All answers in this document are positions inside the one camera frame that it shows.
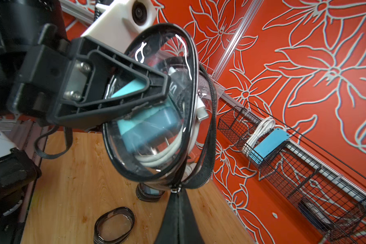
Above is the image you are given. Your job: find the white cable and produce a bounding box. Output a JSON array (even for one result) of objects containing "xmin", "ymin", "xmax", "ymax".
[
  {"xmin": 240, "ymin": 116, "xmax": 277, "ymax": 156},
  {"xmin": 134, "ymin": 66, "xmax": 209, "ymax": 168}
]

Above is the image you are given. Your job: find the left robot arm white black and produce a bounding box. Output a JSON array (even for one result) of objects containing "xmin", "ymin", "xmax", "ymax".
[{"xmin": 0, "ymin": 1, "xmax": 167, "ymax": 220}]

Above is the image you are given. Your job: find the light blue power bank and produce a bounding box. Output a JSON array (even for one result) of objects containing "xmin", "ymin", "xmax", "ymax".
[{"xmin": 249, "ymin": 128, "xmax": 290, "ymax": 165}]

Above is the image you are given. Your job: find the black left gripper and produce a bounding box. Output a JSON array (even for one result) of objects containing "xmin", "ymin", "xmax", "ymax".
[{"xmin": 0, "ymin": 1, "xmax": 171, "ymax": 128}]

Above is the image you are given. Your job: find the black charger in basket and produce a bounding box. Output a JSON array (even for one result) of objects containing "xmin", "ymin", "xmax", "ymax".
[{"xmin": 298, "ymin": 200, "xmax": 333, "ymax": 231}]

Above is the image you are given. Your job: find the teal charger front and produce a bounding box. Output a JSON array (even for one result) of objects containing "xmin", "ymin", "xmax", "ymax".
[{"xmin": 109, "ymin": 77, "xmax": 181, "ymax": 153}]

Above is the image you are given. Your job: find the white cable in basket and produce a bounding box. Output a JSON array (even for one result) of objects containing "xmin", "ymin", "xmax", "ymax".
[{"xmin": 240, "ymin": 116, "xmax": 277, "ymax": 156}]

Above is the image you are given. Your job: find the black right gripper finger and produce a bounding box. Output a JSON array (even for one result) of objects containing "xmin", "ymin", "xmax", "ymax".
[{"xmin": 155, "ymin": 189, "xmax": 204, "ymax": 244}]

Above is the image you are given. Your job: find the black wire wall basket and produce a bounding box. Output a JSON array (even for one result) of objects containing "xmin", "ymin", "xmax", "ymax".
[{"xmin": 218, "ymin": 106, "xmax": 366, "ymax": 244}]

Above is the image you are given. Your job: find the white cable front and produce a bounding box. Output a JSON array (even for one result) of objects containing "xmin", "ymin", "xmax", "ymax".
[{"xmin": 134, "ymin": 66, "xmax": 209, "ymax": 168}]

